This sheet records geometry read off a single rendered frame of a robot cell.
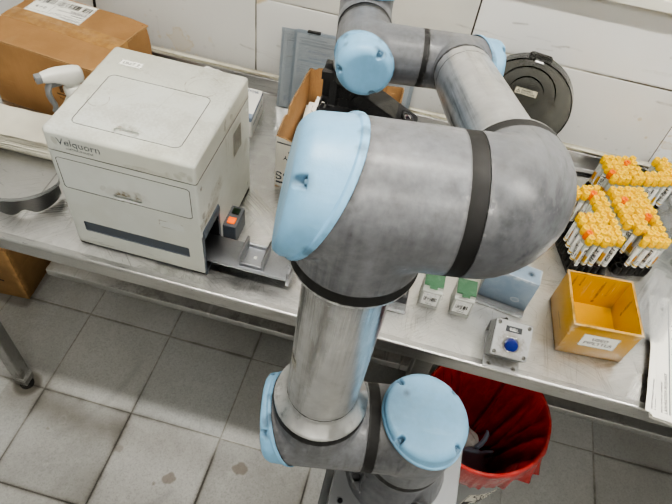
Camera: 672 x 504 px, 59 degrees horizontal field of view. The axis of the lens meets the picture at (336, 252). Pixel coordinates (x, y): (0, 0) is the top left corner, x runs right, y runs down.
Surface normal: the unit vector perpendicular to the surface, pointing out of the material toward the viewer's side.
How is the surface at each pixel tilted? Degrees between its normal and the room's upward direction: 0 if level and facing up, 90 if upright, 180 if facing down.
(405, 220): 64
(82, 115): 0
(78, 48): 2
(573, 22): 90
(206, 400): 0
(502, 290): 90
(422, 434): 9
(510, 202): 43
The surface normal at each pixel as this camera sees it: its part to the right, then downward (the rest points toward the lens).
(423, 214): 0.03, 0.25
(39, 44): 0.11, -0.61
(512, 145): 0.25, -0.72
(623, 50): -0.24, 0.74
